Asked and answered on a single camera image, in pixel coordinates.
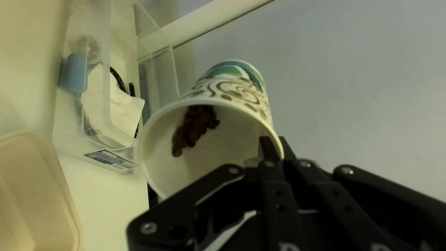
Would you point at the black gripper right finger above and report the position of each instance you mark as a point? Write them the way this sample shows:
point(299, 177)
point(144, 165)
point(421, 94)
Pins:
point(363, 204)

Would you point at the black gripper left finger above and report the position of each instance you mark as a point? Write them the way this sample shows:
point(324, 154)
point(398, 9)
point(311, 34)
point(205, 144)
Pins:
point(274, 204)

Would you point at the brown coffee beans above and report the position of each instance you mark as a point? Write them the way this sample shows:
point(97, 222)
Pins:
point(193, 127)

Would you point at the patterned paper cup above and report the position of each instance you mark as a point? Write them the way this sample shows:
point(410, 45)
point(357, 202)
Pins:
point(224, 91)

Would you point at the beige styrofoam clamshell pack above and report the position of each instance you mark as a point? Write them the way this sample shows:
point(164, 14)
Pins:
point(33, 196)

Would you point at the white tissue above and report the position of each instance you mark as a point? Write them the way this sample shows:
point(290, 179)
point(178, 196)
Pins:
point(116, 106)

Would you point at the clear plastic bin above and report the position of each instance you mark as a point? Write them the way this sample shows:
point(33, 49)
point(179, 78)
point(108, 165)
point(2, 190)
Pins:
point(100, 130)

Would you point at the blue tube with grey cap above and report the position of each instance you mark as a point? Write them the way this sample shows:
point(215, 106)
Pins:
point(73, 74)

